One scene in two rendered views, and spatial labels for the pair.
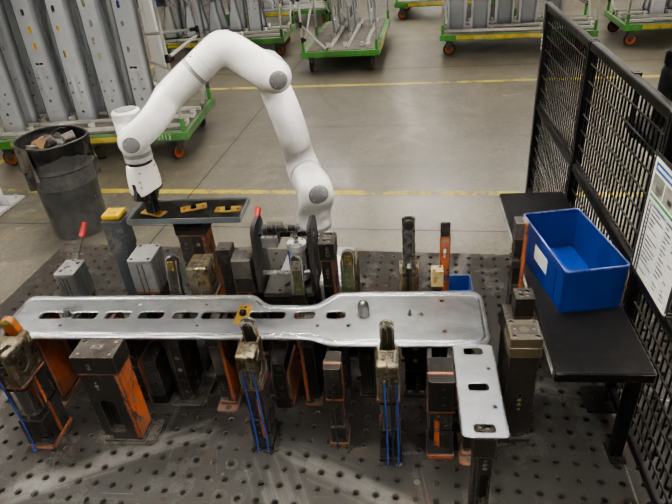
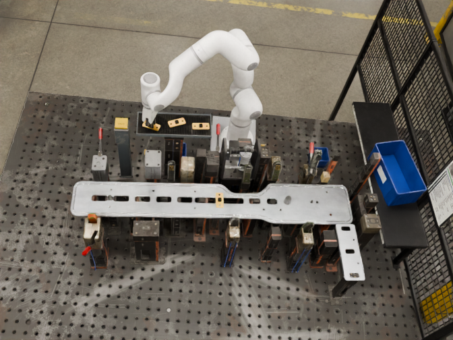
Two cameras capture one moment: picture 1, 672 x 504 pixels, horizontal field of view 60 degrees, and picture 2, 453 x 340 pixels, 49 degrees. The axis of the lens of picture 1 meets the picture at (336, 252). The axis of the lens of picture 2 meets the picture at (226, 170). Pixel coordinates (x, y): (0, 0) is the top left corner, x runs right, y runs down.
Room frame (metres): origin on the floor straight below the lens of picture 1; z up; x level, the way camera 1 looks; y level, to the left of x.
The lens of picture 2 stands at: (0.16, 0.70, 3.16)
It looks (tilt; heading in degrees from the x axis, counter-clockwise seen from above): 57 degrees down; 339
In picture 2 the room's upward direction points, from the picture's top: 12 degrees clockwise
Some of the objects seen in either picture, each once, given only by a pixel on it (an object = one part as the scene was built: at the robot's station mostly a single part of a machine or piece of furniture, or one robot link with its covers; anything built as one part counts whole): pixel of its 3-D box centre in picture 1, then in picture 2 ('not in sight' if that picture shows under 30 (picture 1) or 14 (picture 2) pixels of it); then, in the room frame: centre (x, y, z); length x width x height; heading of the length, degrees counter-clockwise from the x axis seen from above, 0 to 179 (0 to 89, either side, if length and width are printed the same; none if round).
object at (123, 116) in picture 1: (131, 130); (150, 89); (1.66, 0.57, 1.44); 0.09 x 0.08 x 0.13; 13
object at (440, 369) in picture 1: (440, 408); (322, 249); (1.03, -0.23, 0.84); 0.11 x 0.10 x 0.28; 172
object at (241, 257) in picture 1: (253, 303); (209, 177); (1.49, 0.28, 0.89); 0.13 x 0.11 x 0.38; 172
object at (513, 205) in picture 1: (559, 266); (386, 168); (1.36, -0.64, 1.02); 0.90 x 0.22 x 0.03; 172
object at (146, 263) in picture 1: (160, 305); (154, 179); (1.51, 0.58, 0.90); 0.13 x 0.10 x 0.41; 172
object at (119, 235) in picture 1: (132, 272); (124, 150); (1.70, 0.71, 0.92); 0.08 x 0.08 x 0.44; 82
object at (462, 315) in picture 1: (236, 317); (215, 202); (1.29, 0.30, 1.00); 1.38 x 0.22 x 0.02; 82
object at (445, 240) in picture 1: (443, 294); (323, 181); (1.37, -0.31, 0.95); 0.03 x 0.01 x 0.50; 82
